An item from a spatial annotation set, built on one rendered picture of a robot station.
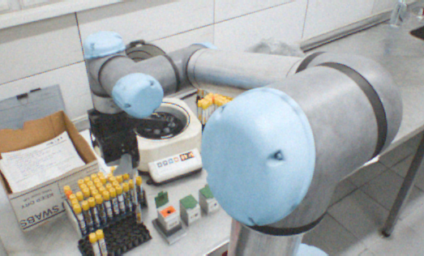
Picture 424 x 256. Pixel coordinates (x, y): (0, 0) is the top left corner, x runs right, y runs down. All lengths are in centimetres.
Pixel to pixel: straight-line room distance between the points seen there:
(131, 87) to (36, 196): 57
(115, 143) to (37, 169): 47
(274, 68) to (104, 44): 34
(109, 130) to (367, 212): 188
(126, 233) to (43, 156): 39
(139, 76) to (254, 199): 39
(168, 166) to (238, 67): 70
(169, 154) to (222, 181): 87
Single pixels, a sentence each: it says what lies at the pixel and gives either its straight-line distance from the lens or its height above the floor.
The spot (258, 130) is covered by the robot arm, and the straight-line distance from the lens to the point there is 34.
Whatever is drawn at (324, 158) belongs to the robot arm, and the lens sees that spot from 36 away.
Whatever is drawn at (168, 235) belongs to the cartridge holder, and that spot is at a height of 89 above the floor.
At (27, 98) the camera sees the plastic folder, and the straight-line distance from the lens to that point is 138.
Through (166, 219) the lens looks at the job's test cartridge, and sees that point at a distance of 108.
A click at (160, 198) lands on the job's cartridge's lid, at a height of 98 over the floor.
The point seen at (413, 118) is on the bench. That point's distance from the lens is 171.
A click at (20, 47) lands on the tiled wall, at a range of 132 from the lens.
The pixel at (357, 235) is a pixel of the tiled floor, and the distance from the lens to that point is 238.
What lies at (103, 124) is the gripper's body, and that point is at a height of 127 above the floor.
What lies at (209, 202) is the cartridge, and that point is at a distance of 114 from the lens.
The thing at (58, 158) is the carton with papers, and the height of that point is 94.
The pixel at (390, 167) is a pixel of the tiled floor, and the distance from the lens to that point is 284.
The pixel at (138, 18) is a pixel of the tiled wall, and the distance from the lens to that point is 142.
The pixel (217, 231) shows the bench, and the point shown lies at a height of 88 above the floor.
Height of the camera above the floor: 178
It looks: 38 degrees down
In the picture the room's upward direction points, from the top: 1 degrees clockwise
